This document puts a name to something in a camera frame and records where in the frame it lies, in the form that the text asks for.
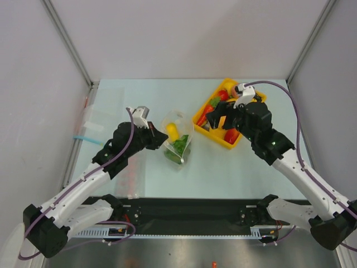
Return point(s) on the toy carrot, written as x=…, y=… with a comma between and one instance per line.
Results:
x=208, y=108

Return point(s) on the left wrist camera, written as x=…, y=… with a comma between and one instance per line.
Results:
x=139, y=115

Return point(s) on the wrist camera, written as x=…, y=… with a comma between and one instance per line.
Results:
x=139, y=115
x=245, y=94

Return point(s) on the red-printed clear bag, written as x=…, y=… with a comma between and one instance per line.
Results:
x=131, y=181

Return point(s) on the toy lemon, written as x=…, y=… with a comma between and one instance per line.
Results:
x=229, y=85

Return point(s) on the toy yellow mango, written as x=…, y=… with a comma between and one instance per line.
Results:
x=172, y=132

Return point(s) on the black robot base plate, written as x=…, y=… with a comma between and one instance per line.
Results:
x=194, y=214

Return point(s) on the toy red pepper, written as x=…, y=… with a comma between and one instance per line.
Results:
x=231, y=136

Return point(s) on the yellow plastic tray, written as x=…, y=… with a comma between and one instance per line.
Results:
x=216, y=135

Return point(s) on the white-dotted zip top bag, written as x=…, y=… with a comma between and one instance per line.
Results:
x=179, y=129

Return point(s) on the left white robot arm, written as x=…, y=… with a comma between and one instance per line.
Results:
x=50, y=226

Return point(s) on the toy black grapes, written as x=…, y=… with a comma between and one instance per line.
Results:
x=257, y=98

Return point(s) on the toy napa cabbage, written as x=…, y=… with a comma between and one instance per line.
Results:
x=181, y=149

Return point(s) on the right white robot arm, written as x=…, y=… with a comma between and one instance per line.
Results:
x=332, y=217

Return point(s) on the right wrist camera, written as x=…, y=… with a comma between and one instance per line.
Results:
x=245, y=94

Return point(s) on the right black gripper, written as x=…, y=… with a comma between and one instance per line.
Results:
x=230, y=114

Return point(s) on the toy peach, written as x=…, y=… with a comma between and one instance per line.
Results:
x=233, y=92

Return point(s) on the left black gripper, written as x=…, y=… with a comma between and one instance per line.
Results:
x=156, y=137

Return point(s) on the white slotted cable duct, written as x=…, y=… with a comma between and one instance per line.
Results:
x=121, y=231

